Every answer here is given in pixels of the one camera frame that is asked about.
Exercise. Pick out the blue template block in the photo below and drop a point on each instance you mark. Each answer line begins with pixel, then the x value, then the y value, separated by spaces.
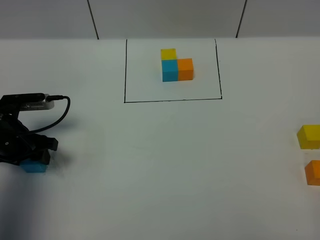
pixel 170 70

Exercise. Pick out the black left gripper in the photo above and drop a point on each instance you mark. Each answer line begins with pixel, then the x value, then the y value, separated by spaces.
pixel 17 144

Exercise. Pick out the orange template block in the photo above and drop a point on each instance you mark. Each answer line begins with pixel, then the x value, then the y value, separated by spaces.
pixel 185 69

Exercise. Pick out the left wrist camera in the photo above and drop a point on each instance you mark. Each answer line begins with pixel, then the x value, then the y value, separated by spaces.
pixel 15 103

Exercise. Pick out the yellow template block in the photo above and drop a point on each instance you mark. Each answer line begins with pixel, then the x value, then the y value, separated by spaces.
pixel 168 54

